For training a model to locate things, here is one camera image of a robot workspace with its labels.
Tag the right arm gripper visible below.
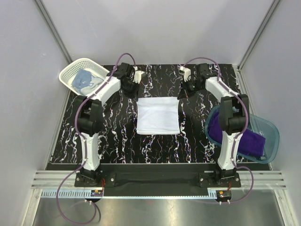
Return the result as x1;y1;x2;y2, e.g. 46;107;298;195
178;78;203;100

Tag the white towel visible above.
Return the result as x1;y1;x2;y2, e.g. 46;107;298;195
136;97;180;135

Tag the light blue towel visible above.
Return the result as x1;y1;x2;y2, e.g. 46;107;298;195
71;69;93;90

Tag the purple microfiber towel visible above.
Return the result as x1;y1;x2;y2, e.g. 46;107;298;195
207;111;266;157

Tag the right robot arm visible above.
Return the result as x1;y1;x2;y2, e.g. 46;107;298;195
178;75;249;187

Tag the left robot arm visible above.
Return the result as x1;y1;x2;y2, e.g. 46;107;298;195
74;71;145;186

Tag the white perforated laundry basket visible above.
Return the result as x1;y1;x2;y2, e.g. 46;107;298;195
58;58;109;96

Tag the blue transparent plastic tray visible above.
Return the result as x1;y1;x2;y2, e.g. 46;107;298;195
205;105;280;164

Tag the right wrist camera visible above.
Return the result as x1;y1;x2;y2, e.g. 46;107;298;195
178;63;212;82

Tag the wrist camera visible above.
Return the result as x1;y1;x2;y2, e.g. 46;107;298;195
178;63;212;82
117;62;144;83

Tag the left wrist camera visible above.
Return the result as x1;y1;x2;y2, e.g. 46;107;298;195
117;62;144;83

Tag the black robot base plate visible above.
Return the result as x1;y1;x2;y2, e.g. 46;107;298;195
74;164;241;188

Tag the aluminium frame rail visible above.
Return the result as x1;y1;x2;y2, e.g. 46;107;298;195
31;171;286;199

